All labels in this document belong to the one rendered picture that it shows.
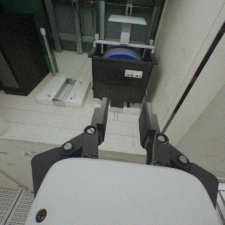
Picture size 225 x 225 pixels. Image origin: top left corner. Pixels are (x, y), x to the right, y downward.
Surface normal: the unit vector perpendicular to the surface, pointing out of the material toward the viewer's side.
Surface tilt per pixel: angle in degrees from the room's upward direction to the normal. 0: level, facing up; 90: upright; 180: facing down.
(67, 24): 90
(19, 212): 0
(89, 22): 90
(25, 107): 0
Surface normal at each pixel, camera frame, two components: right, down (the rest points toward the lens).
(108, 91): -0.09, 0.70
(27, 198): 0.07, -0.71
